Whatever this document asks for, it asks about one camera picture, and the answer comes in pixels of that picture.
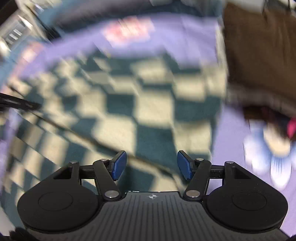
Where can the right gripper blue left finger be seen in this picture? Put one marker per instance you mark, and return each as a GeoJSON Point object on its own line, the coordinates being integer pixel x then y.
{"type": "Point", "coordinates": [107, 171]}

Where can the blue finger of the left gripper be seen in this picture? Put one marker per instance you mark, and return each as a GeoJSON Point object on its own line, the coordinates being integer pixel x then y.
{"type": "Point", "coordinates": [8, 101]}

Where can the purple floral bed sheet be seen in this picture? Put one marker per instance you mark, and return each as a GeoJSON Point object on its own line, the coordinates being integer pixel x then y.
{"type": "Point", "coordinates": [191, 41]}

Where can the green cream checkered sweater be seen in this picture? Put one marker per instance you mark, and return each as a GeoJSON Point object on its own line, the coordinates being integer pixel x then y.
{"type": "Point", "coordinates": [93, 107]}

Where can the brown folded garment stack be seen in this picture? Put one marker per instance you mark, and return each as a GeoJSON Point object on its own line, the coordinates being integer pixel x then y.
{"type": "Point", "coordinates": [260, 51]}

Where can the white bedside control panel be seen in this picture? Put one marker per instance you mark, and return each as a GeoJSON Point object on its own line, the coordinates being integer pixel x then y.
{"type": "Point", "coordinates": [13, 30]}

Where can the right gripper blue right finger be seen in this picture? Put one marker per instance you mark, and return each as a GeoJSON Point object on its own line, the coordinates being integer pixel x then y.
{"type": "Point", "coordinates": [197, 173]}

